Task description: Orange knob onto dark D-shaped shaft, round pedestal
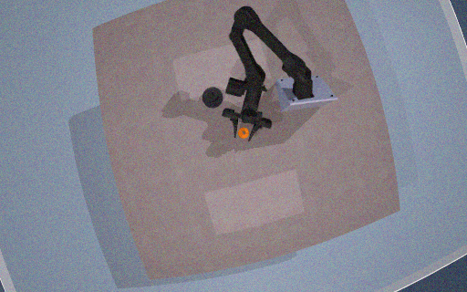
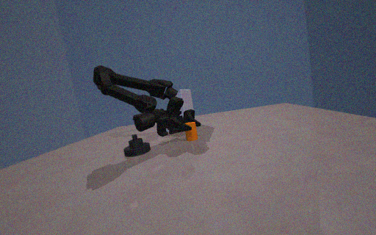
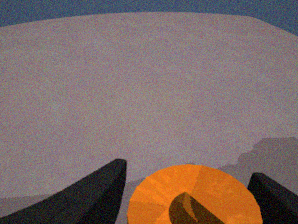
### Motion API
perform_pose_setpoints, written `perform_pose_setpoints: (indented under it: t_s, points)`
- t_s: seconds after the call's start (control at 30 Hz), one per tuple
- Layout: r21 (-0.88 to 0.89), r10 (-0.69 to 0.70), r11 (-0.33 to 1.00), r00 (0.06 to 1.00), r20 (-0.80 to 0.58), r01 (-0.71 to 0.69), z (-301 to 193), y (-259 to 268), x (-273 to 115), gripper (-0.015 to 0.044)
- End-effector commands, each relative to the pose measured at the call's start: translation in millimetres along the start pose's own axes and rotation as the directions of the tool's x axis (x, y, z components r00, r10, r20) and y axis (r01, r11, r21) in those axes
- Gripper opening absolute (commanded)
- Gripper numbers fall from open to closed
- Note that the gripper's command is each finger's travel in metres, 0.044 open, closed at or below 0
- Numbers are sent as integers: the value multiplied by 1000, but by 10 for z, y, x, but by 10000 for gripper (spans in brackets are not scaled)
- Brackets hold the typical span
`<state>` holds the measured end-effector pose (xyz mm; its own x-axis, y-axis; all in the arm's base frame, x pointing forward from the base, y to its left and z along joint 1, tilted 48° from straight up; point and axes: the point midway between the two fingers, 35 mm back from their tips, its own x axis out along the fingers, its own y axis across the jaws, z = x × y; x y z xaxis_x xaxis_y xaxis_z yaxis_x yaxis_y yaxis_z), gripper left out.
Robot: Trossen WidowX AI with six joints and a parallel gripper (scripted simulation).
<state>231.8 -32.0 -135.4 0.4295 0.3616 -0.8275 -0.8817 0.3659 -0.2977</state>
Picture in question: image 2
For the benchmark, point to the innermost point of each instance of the orange knob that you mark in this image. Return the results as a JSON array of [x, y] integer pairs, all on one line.
[[192, 134]]

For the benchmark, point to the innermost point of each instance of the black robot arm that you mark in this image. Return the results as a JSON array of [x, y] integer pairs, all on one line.
[[107, 81]]

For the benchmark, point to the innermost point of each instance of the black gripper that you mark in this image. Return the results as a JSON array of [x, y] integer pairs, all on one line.
[[175, 123]]

